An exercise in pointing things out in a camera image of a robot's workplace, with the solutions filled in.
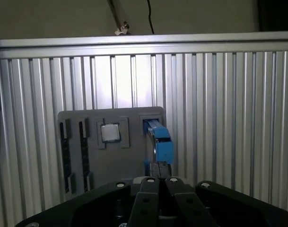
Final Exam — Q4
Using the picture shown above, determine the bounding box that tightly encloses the silver CPU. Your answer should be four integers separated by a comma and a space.
100, 122, 122, 143

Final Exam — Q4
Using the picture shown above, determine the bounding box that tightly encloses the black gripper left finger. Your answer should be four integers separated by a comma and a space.
15, 163, 161, 227

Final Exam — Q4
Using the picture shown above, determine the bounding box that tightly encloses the thin black cable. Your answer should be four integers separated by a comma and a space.
146, 0, 155, 34

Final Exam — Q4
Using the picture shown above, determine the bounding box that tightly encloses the grey parts rack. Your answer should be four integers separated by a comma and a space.
57, 106, 165, 201

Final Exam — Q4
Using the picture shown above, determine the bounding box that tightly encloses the hard disk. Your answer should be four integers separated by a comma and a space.
142, 119, 175, 178

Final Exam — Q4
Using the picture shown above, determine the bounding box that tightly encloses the metal rod white tape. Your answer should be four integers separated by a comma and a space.
106, 0, 131, 36

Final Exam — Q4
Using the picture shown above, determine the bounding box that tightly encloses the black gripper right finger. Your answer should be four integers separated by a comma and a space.
160, 163, 288, 227

